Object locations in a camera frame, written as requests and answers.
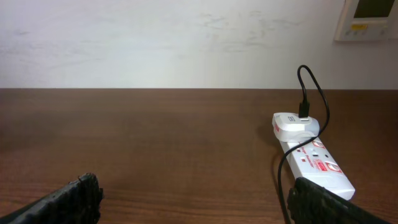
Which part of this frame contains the white wall control panel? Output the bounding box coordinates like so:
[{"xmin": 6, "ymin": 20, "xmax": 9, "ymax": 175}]
[{"xmin": 334, "ymin": 0, "xmax": 397, "ymax": 42}]

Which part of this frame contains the white charger adapter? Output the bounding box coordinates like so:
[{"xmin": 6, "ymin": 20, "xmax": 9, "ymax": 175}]
[{"xmin": 272, "ymin": 113, "xmax": 320, "ymax": 142}]

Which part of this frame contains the white power strip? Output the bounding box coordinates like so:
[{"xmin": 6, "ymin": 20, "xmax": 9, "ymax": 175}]
[{"xmin": 287, "ymin": 138, "xmax": 355, "ymax": 200}]

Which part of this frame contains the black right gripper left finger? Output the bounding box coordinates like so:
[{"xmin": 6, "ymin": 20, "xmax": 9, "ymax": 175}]
[{"xmin": 1, "ymin": 173, "xmax": 103, "ymax": 224}]

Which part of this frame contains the black charging cable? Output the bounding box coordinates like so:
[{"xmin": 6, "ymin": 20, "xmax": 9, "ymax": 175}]
[{"xmin": 276, "ymin": 64, "xmax": 330, "ymax": 224}]

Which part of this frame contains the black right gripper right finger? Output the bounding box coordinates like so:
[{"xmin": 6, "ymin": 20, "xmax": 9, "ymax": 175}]
[{"xmin": 287, "ymin": 177, "xmax": 389, "ymax": 224}]

